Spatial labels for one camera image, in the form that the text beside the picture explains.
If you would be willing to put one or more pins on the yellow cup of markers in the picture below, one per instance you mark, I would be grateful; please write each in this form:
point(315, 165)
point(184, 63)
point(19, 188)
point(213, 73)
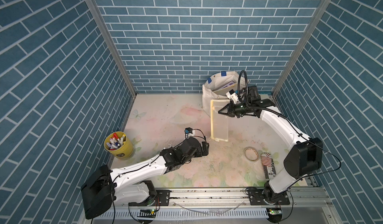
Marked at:
point(119, 145)

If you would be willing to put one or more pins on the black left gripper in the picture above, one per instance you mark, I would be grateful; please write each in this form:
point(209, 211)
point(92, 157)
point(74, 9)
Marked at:
point(205, 151)

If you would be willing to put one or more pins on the white canvas Doraemon tote bag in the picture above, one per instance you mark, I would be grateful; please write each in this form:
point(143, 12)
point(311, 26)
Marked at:
point(216, 81)

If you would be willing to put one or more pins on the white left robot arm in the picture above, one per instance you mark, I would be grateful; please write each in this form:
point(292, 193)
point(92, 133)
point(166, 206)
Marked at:
point(121, 186)

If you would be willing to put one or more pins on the pale yellow pouch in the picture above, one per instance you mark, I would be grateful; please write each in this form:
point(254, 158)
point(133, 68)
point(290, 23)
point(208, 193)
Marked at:
point(219, 122)

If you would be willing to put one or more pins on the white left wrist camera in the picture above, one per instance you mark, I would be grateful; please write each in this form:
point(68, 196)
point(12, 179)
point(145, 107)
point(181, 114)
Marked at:
point(188, 132)

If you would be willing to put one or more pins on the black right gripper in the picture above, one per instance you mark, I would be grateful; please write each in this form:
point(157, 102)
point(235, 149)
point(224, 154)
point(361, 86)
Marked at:
point(229, 109)

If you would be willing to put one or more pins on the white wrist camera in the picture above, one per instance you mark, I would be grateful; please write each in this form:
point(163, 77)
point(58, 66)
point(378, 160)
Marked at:
point(188, 132)
point(232, 95)

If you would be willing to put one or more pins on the aluminium front rail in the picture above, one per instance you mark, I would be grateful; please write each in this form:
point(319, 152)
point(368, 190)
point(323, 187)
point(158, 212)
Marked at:
point(230, 197)

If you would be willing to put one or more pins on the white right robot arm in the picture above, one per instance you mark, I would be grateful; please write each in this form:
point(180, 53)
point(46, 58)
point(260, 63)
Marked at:
point(304, 153)

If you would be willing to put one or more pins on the striped tape roll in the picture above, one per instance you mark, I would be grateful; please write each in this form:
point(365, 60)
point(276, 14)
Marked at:
point(268, 165)

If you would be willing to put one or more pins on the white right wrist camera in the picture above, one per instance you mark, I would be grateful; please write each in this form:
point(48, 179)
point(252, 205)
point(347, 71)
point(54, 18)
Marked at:
point(232, 95)

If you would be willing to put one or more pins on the clear tape roll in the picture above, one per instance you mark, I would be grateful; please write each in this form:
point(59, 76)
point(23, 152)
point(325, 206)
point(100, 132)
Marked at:
point(251, 154)

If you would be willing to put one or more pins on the left aluminium corner post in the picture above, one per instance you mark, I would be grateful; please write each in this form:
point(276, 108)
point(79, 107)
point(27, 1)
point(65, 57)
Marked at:
point(110, 44)

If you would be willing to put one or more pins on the aluminium corner frame post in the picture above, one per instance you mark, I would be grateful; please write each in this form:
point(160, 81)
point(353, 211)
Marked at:
point(317, 15)

